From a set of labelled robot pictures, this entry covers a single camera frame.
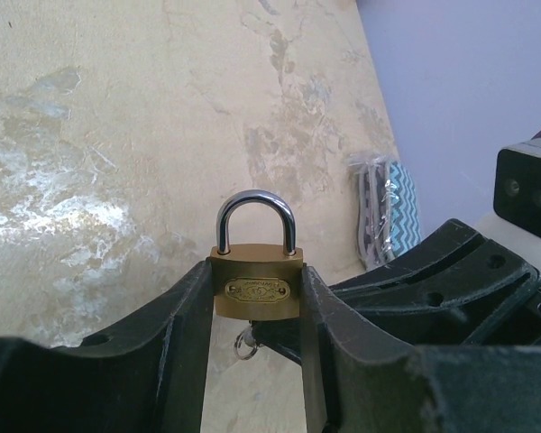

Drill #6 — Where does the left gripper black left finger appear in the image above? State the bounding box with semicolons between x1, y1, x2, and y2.
0;262;213;432

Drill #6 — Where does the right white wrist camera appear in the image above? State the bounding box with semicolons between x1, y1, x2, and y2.
475;138;541;271

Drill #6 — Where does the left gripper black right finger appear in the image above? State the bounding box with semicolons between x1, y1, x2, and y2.
300;267;541;432

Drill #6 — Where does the blue zigzag patterned pouch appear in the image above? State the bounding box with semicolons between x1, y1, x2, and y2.
347;152;423;271

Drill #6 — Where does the small brass padlock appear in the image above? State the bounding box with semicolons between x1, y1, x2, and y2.
209;189;304;321

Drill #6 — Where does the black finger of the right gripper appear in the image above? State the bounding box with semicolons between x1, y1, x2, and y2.
252;218;541;366

